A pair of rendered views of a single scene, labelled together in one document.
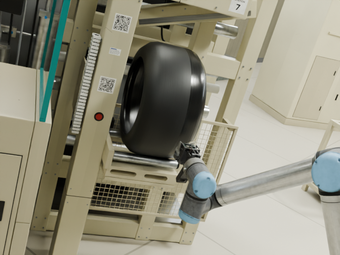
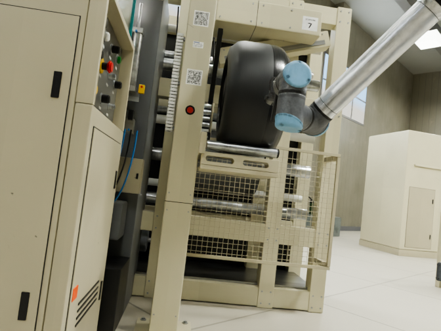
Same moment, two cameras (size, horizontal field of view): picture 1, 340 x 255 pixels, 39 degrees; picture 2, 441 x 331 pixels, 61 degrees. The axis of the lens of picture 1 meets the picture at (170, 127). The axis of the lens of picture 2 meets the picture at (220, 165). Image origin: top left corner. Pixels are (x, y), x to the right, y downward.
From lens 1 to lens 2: 1.26 m
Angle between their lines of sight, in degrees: 27
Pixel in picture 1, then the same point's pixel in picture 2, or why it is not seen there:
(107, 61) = (191, 54)
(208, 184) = (301, 67)
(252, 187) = (356, 69)
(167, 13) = not seen: hidden behind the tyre
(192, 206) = (288, 101)
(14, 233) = (74, 117)
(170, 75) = (251, 47)
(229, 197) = (333, 97)
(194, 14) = not seen: hidden behind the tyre
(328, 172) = not seen: outside the picture
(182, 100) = (266, 65)
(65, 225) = (167, 240)
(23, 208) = (83, 83)
